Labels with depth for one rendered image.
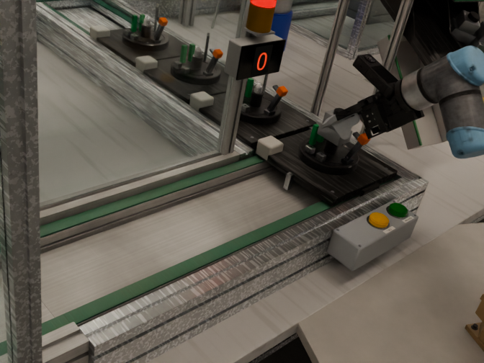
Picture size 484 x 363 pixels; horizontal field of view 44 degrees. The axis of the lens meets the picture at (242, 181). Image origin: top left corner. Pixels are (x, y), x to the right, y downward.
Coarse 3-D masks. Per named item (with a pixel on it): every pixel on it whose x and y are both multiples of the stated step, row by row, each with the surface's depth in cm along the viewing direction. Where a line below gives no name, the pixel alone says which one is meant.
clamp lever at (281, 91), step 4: (276, 88) 144; (280, 88) 142; (284, 88) 143; (280, 92) 142; (284, 92) 142; (276, 96) 144; (280, 96) 143; (272, 100) 146; (276, 100) 145; (272, 104) 146; (276, 104) 146; (268, 108) 147; (272, 108) 147
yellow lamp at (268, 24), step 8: (256, 8) 113; (264, 8) 113; (272, 8) 114; (248, 16) 115; (256, 16) 114; (264, 16) 114; (272, 16) 115; (248, 24) 116; (256, 24) 114; (264, 24) 115; (264, 32) 116
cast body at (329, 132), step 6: (336, 108) 132; (330, 114) 132; (318, 120) 137; (324, 120) 133; (330, 126) 132; (318, 132) 135; (324, 132) 134; (330, 132) 133; (336, 132) 132; (330, 138) 133; (336, 138) 132; (336, 144) 132
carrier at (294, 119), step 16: (256, 96) 149; (272, 96) 163; (256, 112) 148; (272, 112) 148; (288, 112) 156; (240, 128) 144; (256, 128) 145; (272, 128) 146; (288, 128) 148; (304, 128) 150; (256, 144) 140
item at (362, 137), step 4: (356, 132) 130; (356, 136) 130; (360, 136) 128; (364, 136) 128; (360, 140) 129; (364, 140) 128; (368, 140) 129; (356, 144) 130; (360, 144) 129; (364, 144) 129; (352, 148) 131; (356, 148) 131; (352, 152) 132; (356, 152) 132; (348, 156) 133; (352, 156) 133; (348, 160) 133
